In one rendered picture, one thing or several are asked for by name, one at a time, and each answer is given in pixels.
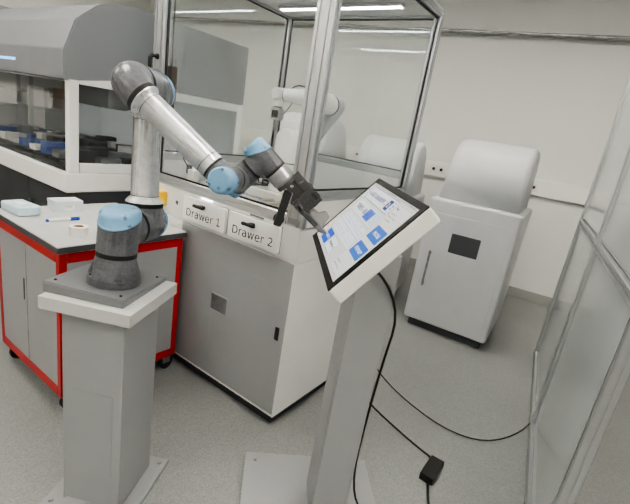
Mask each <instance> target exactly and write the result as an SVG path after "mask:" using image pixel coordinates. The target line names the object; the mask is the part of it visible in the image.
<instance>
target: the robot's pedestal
mask: <svg viewBox="0 0 630 504"><path fill-rule="evenodd" d="M176 293H177V283H175V282H170V281H165V282H163V283H162V284H160V285H159V286H157V287H156V288H154V289H153V290H151V291H150V292H148V293H147V294H145V295H144V296H142V297H141V298H139V299H137V300H136V301H134V302H133V303H131V304H130V305H128V306H127V307H125V308H124V309H121V308H116V307H112V306H107V305H103V304H98V303H94V302H89V301H85V300H80V299H76V298H71V297H67V296H62V295H58V294H53V293H49V292H44V293H42V294H40V295H38V308H40V309H45V310H49V311H54V312H58V313H62V365H63V447H64V478H63V479H62V480H61V481H60V482H59V483H58V484H57V485H56V486H55V487H54V488H53V489H52V491H51V492H50V493H49V494H48V495H47V496H46V497H45V498H44V499H43V500H42V501H41V502H40V503H39V504H141V503H142V502H143V500H144V499H145V497H146V496H147V494H148V493H149V491H150V490H151V488H152V486H153V485H154V483H155V482H156V480H157V479H158V477H159V476H160V474H161V473H162V471H163V470H164V468H165V467H166V465H167V464H168V460H167V459H163V458H159V457H155V456H151V455H150V442H151V425H152V408H153V391H154V374H155V357H156V340H157V323H158V307H159V306H160V305H162V304H163V303H164V302H166V301H167V300H168V299H170V298H171V297H172V296H174V295H175V294H176Z"/></svg>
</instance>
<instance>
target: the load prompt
mask: <svg viewBox="0 0 630 504"><path fill-rule="evenodd" d="M365 198H366V199H368V200H369V201H370V202H371V203H372V204H373V205H374V206H376V207H377V208H378V209H379V210H380V211H381V212H382V213H383V214H385V215H387V214H389V213H390V212H391V211H392V210H393V209H395V208H396V207H397V206H398V205H399V204H401V202H399V201H398V200H396V199H395V198H393V197H392V196H390V195H389V194H387V193H386V192H384V191H383V190H381V189H380V188H378V187H376V188H374V189H373V190H372V191H371V192H370V193H369V194H367V195H366V196H365Z"/></svg>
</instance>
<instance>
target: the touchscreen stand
mask: <svg viewBox="0 0 630 504"><path fill-rule="evenodd" d="M402 259H403V258H402V256H401V255H400V256H398V257H397V258H396V259H394V260H393V261H392V262H391V263H390V264H388V265H387V266H386V267H385V268H383V269H382V270H381V271H380V273H381V275H382V276H383V277H384V278H385V280H386V282H387V283H388V285H389V287H390V288H391V291H392V294H393V296H394V294H395V289H396V285H397V281H398V276H399V272H400V268H401V263H402ZM391 307H392V299H391V296H390V294H389V291H388V289H387V287H386V285H385V284H384V282H383V280H382V279H381V278H380V276H379V275H378V274H376V275H375V276H374V277H372V278H371V279H370V280H369V281H368V282H366V283H365V284H364V285H363V286H361V287H360V288H359V289H358V290H357V291H355V292H354V293H353V294H352V295H351V296H349V297H348V298H347V299H346V300H344V301H343V302H342V303H341V305H340V310H339V316H338V321H337V326H336V331H335V336H334V342H333V347H332V352H331V357H330V363H329V368H328V373H327V378H326V383H325V389H324V394H323V399H322V404H321V409H320V415H319V420H318V425H317V430H316V435H315V441H314V446H313V451H312V456H302V455H288V454H274V453H260V452H246V454H245V463H244V472H243V481H242V490H241V499H240V504H356V501H355V499H354V493H353V473H354V468H355V463H356V459H357V455H358V450H359V446H360V442H361V437H362V433H363V429H364V424H365V420H366V416H367V411H368V407H369V403H370V398H371V394H372V389H373V385H374V381H375V376H376V372H377V368H378V363H379V359H380V355H381V350H382V346H383V342H384V337H385V333H386V329H387V324H388V320H389V315H390V311H391ZM355 491H356V498H357V501H358V503H359V504H375V501H374V497H373V493H372V489H371V484H370V480H369V476H368V472H367V468H366V464H365V460H358V462H357V467H356V476H355Z"/></svg>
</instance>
